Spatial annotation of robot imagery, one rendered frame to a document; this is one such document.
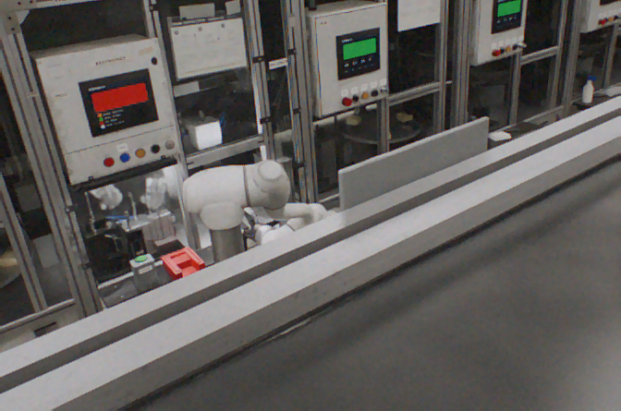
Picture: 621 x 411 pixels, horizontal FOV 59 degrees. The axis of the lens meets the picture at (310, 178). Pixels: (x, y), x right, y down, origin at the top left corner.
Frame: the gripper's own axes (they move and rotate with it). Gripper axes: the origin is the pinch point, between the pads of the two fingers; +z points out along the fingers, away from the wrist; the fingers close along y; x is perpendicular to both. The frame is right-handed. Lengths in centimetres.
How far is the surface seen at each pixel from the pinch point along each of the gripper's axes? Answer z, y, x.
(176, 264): -8.1, -5.7, 35.0
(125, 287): -4, -10, 56
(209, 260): -8.7, -9.8, 21.1
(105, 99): 0, 65, 45
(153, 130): 2, 48, 30
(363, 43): 0, 63, -73
